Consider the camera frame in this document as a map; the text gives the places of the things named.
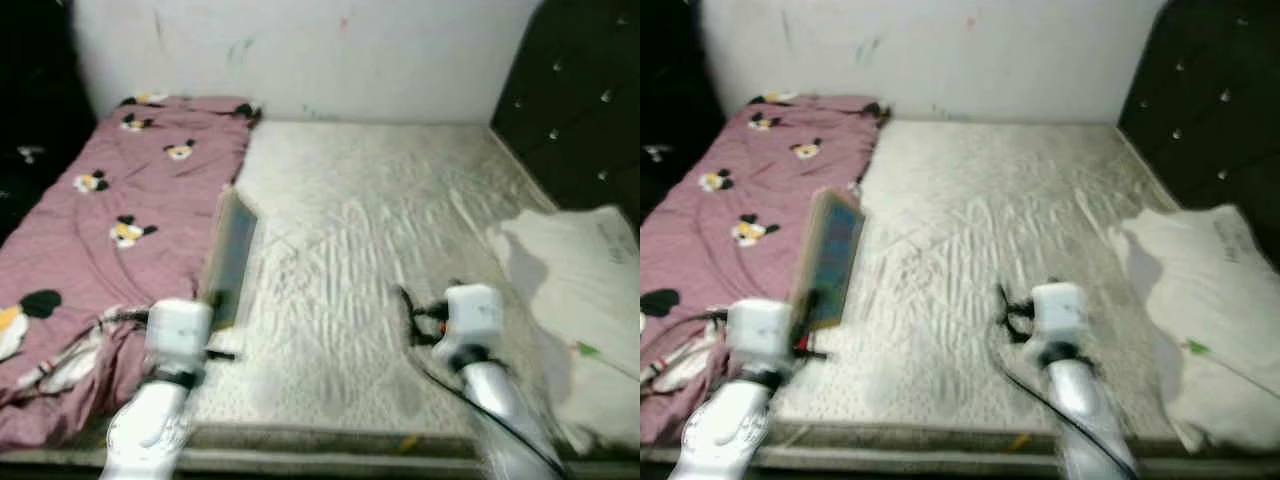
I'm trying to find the black tufted headboard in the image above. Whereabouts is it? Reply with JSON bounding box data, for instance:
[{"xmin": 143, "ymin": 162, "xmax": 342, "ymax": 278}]
[
  {"xmin": 489, "ymin": 0, "xmax": 641, "ymax": 228},
  {"xmin": 1117, "ymin": 0, "xmax": 1280, "ymax": 268}
]

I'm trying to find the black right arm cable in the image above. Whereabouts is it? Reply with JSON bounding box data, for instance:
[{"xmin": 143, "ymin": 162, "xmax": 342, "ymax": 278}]
[
  {"xmin": 399, "ymin": 338, "xmax": 562, "ymax": 477},
  {"xmin": 999, "ymin": 363, "xmax": 1137, "ymax": 477}
]

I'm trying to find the blue yellow children's book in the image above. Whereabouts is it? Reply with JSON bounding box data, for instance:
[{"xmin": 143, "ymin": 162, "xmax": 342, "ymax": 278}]
[
  {"xmin": 197, "ymin": 187, "xmax": 262, "ymax": 332},
  {"xmin": 787, "ymin": 187, "xmax": 867, "ymax": 332}
]

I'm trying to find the grey quilted mattress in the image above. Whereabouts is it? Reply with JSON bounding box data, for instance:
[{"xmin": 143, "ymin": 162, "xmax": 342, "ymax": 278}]
[
  {"xmin": 0, "ymin": 120, "xmax": 641, "ymax": 467},
  {"xmin": 640, "ymin": 120, "xmax": 1280, "ymax": 467}
]

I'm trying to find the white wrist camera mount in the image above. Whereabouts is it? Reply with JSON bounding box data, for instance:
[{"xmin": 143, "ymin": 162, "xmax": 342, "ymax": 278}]
[
  {"xmin": 724, "ymin": 297, "xmax": 797, "ymax": 374},
  {"xmin": 144, "ymin": 297, "xmax": 214, "ymax": 377},
  {"xmin": 1029, "ymin": 282, "xmax": 1090, "ymax": 347},
  {"xmin": 444, "ymin": 284, "xmax": 505, "ymax": 350}
]

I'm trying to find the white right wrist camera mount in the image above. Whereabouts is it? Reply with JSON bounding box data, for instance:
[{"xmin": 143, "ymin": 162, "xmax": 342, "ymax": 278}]
[
  {"xmin": 1029, "ymin": 282, "xmax": 1090, "ymax": 347},
  {"xmin": 444, "ymin": 284, "xmax": 505, "ymax": 350}
]

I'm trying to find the white pillow with lettering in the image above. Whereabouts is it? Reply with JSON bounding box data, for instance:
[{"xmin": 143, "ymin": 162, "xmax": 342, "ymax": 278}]
[
  {"xmin": 1107, "ymin": 204, "xmax": 1280, "ymax": 457},
  {"xmin": 486, "ymin": 204, "xmax": 641, "ymax": 457}
]

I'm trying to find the purple mouse print blanket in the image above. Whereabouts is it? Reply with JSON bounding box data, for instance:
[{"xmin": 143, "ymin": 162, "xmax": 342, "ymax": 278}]
[
  {"xmin": 0, "ymin": 93, "xmax": 262, "ymax": 452},
  {"xmin": 640, "ymin": 93, "xmax": 890, "ymax": 447}
]

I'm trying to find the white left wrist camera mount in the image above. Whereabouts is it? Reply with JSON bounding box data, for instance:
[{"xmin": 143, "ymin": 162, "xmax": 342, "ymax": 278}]
[
  {"xmin": 144, "ymin": 297, "xmax": 214, "ymax": 377},
  {"xmin": 724, "ymin": 297, "xmax": 797, "ymax": 374}
]

